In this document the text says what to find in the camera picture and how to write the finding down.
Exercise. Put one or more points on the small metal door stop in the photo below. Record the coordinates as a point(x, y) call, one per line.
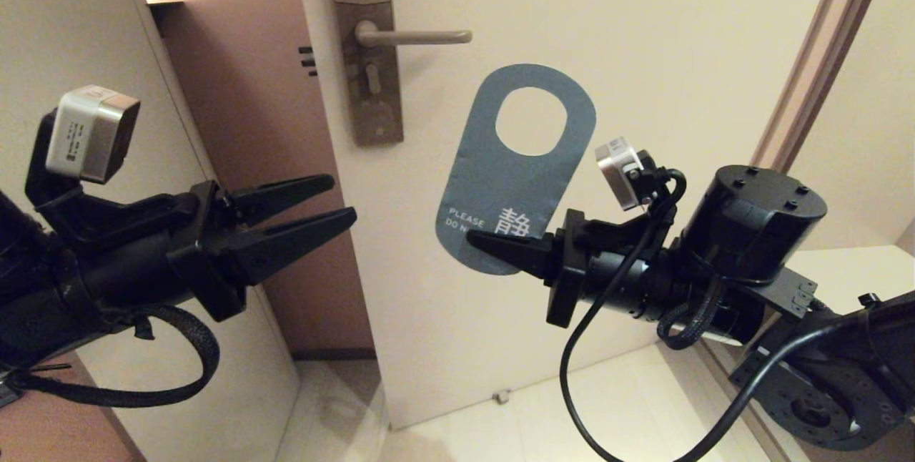
point(501, 397)

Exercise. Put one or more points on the black door edge latch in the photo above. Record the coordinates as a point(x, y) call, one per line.
point(307, 61)

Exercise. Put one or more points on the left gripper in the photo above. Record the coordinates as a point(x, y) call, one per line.
point(136, 272)

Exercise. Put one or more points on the grey door hanger sign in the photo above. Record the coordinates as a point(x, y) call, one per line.
point(500, 183)

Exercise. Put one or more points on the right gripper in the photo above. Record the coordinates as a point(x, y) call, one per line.
point(568, 269)

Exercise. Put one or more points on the cream door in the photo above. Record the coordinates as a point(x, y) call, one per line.
point(679, 54)

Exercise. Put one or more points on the brown wooden board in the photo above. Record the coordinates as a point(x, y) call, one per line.
point(57, 426)

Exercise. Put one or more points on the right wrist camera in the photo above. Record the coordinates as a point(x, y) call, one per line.
point(618, 172)

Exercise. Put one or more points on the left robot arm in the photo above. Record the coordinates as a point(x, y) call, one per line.
point(28, 290)

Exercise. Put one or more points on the brown door frame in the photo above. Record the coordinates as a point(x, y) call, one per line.
point(822, 54)

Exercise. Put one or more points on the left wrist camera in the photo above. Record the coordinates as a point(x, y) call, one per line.
point(89, 133)

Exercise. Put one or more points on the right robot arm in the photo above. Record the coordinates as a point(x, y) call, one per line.
point(758, 222)

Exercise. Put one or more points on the metal door lock plate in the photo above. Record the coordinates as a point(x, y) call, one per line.
point(375, 104)

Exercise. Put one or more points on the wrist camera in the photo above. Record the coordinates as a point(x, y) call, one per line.
point(618, 172)
point(89, 133)

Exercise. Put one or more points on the cream cabinet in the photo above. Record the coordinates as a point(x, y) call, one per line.
point(64, 33)

